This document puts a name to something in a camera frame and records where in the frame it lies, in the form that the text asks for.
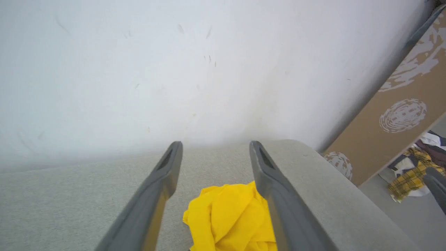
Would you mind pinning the yellow plaid garment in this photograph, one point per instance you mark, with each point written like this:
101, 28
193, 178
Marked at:
413, 177

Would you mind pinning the yellow garment with white patches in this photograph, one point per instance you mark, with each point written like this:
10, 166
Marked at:
230, 219

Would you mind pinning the brown board with white swirls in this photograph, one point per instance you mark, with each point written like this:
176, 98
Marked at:
390, 139

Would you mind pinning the dark maroon garment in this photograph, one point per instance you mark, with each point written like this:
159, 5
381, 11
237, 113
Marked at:
433, 151

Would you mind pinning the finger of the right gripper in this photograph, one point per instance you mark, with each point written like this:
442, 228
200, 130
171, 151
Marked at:
437, 188

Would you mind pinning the pile of mixed clothes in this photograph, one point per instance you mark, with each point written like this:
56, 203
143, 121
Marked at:
404, 164

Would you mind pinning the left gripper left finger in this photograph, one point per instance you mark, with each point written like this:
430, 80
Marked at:
146, 205

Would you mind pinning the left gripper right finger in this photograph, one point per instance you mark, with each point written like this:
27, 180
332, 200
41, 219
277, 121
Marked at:
282, 209

